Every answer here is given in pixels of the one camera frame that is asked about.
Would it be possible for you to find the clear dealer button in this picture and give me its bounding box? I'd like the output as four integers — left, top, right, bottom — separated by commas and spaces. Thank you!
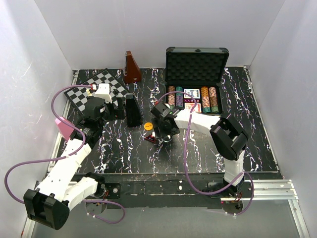
162, 135, 172, 142

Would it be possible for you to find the red playing card deck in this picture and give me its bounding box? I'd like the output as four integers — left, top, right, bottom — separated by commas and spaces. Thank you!
184, 103, 202, 113

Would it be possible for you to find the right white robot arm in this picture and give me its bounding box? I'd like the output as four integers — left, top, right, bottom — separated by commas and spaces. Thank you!
151, 103, 249, 197

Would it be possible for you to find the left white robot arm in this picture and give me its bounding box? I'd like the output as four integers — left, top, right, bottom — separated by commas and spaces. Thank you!
23, 96, 120, 230

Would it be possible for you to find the yellow big blind button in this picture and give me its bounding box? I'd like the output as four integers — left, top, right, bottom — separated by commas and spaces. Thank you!
144, 122, 153, 131

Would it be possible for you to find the leftmost poker chip row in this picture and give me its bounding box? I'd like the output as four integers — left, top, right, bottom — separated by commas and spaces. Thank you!
168, 86, 175, 109

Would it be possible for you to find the poker chip row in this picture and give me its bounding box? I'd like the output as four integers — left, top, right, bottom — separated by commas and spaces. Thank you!
168, 86, 175, 109
209, 87, 219, 114

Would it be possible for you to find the green purple chip row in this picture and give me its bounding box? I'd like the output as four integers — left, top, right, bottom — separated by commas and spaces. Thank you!
175, 86, 184, 109

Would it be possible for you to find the black white chessboard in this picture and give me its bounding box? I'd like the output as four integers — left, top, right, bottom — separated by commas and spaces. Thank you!
64, 69, 129, 113

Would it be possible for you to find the pink metronome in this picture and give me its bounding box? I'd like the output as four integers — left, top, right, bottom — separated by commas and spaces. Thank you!
55, 117, 74, 141

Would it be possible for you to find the blue playing card deck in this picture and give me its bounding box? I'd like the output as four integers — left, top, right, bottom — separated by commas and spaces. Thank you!
183, 89, 200, 99

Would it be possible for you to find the brown wooden metronome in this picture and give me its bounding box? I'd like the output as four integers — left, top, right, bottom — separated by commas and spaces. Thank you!
123, 51, 142, 84

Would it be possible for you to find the orange green chip row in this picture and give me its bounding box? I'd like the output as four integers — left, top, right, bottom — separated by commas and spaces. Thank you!
201, 86, 211, 113

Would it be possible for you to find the rightmost poker chip row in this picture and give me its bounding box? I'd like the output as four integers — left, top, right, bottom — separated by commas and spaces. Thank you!
209, 87, 219, 114

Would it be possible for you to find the black poker chip case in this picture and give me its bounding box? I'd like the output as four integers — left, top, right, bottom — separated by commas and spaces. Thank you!
165, 47, 229, 116

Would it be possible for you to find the black front mounting bar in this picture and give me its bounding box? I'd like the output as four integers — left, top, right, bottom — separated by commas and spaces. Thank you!
100, 174, 222, 209

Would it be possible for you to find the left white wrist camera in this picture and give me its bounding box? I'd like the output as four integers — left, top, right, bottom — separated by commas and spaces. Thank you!
90, 83, 112, 104

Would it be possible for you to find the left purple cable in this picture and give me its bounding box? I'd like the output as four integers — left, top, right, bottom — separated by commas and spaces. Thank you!
4, 84, 126, 225

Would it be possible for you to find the aluminium rail frame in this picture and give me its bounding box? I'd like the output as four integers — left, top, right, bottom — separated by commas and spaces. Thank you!
23, 67, 309, 238

